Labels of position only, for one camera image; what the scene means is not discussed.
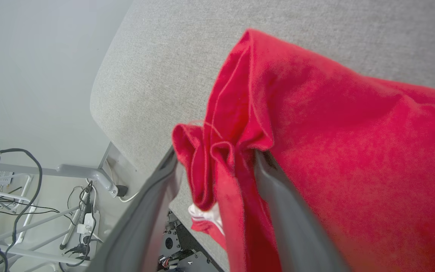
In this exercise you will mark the grey metal frame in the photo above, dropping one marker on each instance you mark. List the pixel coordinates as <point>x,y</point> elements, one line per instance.
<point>77,172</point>

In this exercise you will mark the white printed label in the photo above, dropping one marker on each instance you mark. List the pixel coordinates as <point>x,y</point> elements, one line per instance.
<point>3,177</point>

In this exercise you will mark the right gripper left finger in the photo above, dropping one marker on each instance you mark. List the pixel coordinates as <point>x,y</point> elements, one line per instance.
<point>138,226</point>

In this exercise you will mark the white metal rack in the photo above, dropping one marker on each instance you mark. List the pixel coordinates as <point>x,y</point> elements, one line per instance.
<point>25,226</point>

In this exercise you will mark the white power strip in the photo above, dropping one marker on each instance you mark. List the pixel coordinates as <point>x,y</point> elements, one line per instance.
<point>91,226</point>

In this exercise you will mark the grey fabric sofa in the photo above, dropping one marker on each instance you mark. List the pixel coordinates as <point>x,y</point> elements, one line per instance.
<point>157,75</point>

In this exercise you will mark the red and white garment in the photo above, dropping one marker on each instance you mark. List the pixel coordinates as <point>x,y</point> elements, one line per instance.
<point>353,151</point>

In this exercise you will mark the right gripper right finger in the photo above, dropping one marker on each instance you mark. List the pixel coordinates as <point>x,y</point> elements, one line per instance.
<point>300,234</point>

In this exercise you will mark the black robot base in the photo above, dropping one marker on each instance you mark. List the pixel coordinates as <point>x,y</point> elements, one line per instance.
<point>187,249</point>

